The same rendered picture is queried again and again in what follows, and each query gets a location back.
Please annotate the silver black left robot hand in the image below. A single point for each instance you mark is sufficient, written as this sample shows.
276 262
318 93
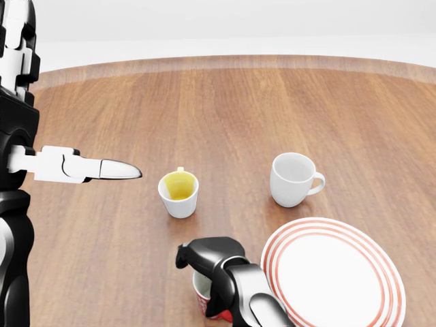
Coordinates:
20 133

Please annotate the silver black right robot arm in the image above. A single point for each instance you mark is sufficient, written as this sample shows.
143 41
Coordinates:
269 311

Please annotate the white plate with red rings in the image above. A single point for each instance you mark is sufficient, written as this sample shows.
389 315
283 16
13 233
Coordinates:
327 272

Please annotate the red mug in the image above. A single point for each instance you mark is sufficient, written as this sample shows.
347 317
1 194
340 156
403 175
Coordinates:
201 295

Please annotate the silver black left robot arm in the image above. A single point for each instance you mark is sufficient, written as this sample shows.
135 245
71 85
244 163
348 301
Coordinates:
15 259

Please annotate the white mug with yellow inside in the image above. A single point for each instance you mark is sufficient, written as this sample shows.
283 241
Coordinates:
178 204

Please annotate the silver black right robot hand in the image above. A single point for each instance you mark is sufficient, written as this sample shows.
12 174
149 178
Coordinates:
218 252

